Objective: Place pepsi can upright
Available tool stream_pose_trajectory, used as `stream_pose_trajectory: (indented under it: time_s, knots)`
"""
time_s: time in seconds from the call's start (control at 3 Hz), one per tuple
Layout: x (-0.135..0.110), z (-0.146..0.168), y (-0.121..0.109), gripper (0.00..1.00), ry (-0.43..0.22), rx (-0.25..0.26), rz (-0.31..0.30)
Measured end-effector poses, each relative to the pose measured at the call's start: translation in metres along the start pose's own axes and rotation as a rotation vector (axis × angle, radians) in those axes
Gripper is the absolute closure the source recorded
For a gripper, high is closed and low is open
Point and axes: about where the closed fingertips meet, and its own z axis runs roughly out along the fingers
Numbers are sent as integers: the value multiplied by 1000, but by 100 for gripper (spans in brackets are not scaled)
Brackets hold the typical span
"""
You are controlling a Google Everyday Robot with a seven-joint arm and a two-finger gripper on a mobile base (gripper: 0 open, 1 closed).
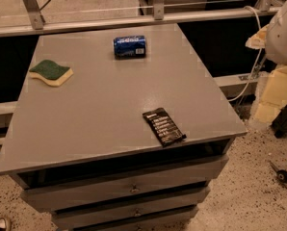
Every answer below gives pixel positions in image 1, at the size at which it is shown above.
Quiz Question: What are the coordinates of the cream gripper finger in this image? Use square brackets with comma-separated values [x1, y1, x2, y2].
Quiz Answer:
[246, 26, 268, 49]
[254, 64, 287, 124]

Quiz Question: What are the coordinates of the blue pepsi can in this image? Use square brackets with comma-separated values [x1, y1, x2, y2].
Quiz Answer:
[113, 36, 146, 58]

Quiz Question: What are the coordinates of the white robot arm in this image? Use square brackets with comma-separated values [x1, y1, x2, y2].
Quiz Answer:
[246, 0, 287, 123]

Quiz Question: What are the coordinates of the black caster wheel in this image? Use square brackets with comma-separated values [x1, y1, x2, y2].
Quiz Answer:
[270, 162, 287, 183]

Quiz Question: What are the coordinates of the top grey drawer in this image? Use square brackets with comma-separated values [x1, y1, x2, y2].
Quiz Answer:
[21, 155, 228, 212]

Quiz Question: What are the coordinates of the grey drawer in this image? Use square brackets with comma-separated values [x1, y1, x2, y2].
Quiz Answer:
[52, 184, 210, 229]
[73, 205, 198, 231]
[21, 155, 228, 212]

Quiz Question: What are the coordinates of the black snack packet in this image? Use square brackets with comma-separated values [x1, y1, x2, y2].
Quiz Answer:
[143, 108, 187, 147]

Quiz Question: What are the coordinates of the middle grey drawer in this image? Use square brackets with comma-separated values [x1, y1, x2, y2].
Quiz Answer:
[52, 184, 210, 229]

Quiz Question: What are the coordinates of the grey drawer cabinet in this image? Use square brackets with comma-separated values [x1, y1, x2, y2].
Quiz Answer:
[0, 23, 248, 231]

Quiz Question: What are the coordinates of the bottom grey drawer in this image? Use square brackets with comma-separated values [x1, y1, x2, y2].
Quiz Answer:
[73, 205, 198, 231]

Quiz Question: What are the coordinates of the green and yellow sponge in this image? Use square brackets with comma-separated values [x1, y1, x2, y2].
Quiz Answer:
[29, 60, 73, 87]

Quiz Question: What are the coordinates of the shoe tip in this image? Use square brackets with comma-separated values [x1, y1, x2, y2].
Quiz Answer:
[0, 218, 11, 231]

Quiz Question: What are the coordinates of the white cable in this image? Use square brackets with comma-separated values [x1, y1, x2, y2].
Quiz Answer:
[227, 5, 264, 103]

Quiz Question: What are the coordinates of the metal railing frame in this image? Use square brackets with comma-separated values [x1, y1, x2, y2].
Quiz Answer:
[0, 0, 285, 37]

